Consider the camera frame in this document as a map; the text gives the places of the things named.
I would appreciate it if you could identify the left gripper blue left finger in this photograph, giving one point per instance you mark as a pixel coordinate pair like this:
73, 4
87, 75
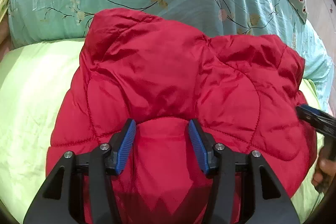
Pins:
60, 198

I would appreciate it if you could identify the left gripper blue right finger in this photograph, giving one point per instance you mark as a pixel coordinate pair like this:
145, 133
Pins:
263, 198

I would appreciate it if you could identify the red quilted puffer jacket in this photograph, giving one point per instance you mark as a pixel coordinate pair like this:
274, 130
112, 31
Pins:
162, 73

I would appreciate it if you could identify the person's right hand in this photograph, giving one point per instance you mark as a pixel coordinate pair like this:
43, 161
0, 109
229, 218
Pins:
324, 171

